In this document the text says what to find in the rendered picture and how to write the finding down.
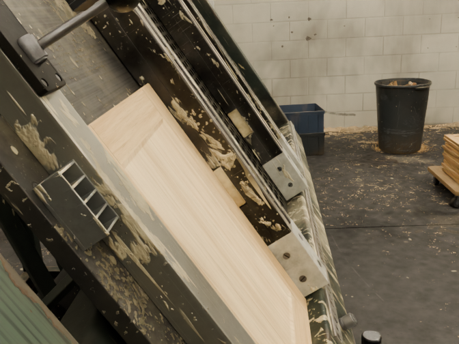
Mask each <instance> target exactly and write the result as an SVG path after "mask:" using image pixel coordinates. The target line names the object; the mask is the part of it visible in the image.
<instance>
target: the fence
mask: <svg viewBox="0 0 459 344"><path fill-rule="evenodd" d="M0 114H1V115H2V116H3V118H4V119H5V120H6V122H7V123H9V125H10V126H11V127H12V129H13V130H14V131H15V133H16V134H17V135H18V136H19V137H20V139H21V140H22V141H23V143H24V144H25V145H26V146H27V147H28V148H29V150H30V151H31V152H32V154H33V155H34V156H35V157H36V158H37V159H38V161H39V162H40V163H41V165H42V166H43V167H44V168H45V169H46V171H47V172H48V173H49V175H51V174H53V173H54V172H56V171H57V170H58V169H60V168H61V167H63V166H64V165H65V164H67V163H68V162H70V161H71V160H72V159H74V161H75V162H76V163H77V164H78V165H79V166H80V168H81V169H82V170H83V172H84V173H85V174H86V176H88V178H89V179H90V181H91V182H92V183H93V185H94V186H95V187H96V188H97V189H98V191H99V192H100V193H101V195H102V196H103V197H104V198H105V199H106V201H107V202H108V203H109V205H110V206H111V207H112V208H113V209H114V211H115V212H116V213H117V215H118V216H119V217H120V219H118V220H117V221H116V222H115V224H114V225H113V226H112V228H111V230H110V231H109V235H108V236H106V237H104V238H103V239H102V240H103V241H104V242H105V244H106V245H107V246H108V247H109V248H110V249H111V251H112V252H113V253H114V255H115V256H116V257H117V258H118V259H119V260H120V262H121V263H122V264H123V266H124V267H125V268H126V269H127V270H128V272H129V273H130V274H131V276H132V277H133V278H134V279H135V280H136V281H137V283H138V284H139V285H140V287H141V288H142V289H143V290H144V292H146V294H147V295H148V296H149V298H150V299H151V300H152V301H153V303H155V305H156V306H157V307H158V309H159V310H160V311H161V313H162V314H163V315H164V316H165V317H166V318H167V320H168V321H169V323H170V324H171V325H172V326H173V327H174V328H175V329H176V331H177V332H178V334H179V335H180V336H181V337H182V338H183V339H184V341H185V342H186V343H187V344H256V343H255V342H254V341H253V339H252V338H251V337H250V336H249V334H248V333H247V331H246V330H245V329H244V328H243V327H242V325H241V324H240V322H239V321H238V320H237V319H236V318H235V316H234V315H233V313H232V312H231V311H230V310H229V309H228V307H227V306H226V304H225V303H224V302H223V301H222V299H221V298H220V297H219V295H218V294H217V293H216V291H215V290H214V289H213V288H212V286H211V285H210V283H209V282H208V281H207V280H206V279H205V277H204V276H203V274H202V273H201V272H200V271H199V270H198V268H197V267H196V265H195V264H194V263H193V262H192V261H191V259H190V258H189V256H188V255H187V254H186V253H185V251H184V250H183V249H182V247H181V246H180V245H179V243H177V241H176V240H175V238H174V237H173V236H172V234H170V232H169V231H168V229H167V228H166V227H165V226H164V224H163V223H162V222H161V220H160V219H159V218H158V216H157V215H156V214H155V213H154V211H153V210H152V208H151V207H150V206H149V205H148V204H147V202H146V201H145V199H144V198H143V197H142V196H141V195H140V193H139V192H138V190H137V189H136V188H135V187H134V186H133V184H132V183H131V181H130V180H129V179H128V178H127V176H126V175H125V174H124V172H123V171H122V170H121V169H120V167H119V166H118V165H117V163H116V162H115V161H114V159H112V157H111V156H110V154H109V153H108V151H107V150H106V149H105V148H104V147H103V145H102V144H101V142H100V141H99V140H98V139H97V138H96V136H95V135H94V133H93V132H92V131H91V130H90V129H89V127H88V126H87V124H86V123H85V122H84V121H83V120H82V118H81V117H80V115H79V114H78V113H77V112H76V111H75V109H74V108H73V106H72V105H71V104H70V103H69V101H68V100H67V99H66V97H65V96H64V95H63V94H62V92H61V91H60V90H59V89H58V90H57V91H54V92H52V93H50V94H47V95H45V96H42V97H40V96H39V95H38V94H37V93H36V92H35V91H34V89H33V88H32V86H31V85H30V84H29V83H28V82H27V80H26V79H25V77H24V76H23V75H22V74H21V73H20V72H19V70H18V69H17V67H16V66H15V65H14V64H13V63H12V61H11V60H10V58H9V57H8V56H7V55H6V54H5V53H4V51H3V50H2V48H1V47H0Z"/></svg>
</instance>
